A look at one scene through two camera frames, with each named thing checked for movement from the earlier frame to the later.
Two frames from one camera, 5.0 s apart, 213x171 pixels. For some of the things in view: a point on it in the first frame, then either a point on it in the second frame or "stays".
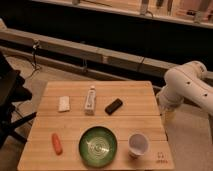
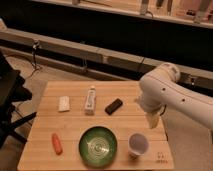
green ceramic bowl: x=97 y=146 stays
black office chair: x=12 y=91 stays
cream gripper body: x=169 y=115 → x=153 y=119
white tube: x=90 y=101 stays
